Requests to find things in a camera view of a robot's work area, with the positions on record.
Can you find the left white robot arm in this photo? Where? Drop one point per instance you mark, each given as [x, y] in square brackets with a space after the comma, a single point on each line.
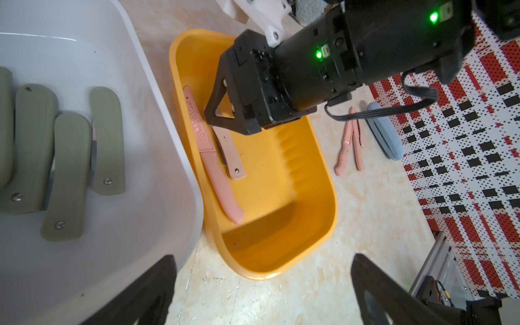
[483, 311]

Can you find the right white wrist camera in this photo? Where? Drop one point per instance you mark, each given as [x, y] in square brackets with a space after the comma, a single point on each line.
[266, 14]

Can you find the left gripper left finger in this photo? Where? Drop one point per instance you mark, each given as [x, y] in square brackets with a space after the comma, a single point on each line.
[145, 301]

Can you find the yellow storage box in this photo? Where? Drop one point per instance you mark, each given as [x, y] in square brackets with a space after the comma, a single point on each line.
[288, 194]

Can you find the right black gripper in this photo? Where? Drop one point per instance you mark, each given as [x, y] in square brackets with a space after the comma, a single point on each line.
[268, 86]

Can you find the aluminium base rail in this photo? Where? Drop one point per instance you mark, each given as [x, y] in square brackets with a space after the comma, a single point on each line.
[442, 265]

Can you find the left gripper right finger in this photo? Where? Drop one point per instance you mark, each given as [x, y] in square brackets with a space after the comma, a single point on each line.
[381, 300]

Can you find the white storage box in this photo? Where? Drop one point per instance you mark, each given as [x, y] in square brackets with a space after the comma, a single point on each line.
[99, 204]

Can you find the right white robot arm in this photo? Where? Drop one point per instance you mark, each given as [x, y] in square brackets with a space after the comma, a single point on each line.
[405, 37]

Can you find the grey plush dog toy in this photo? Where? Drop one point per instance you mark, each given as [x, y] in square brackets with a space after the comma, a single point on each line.
[306, 12]

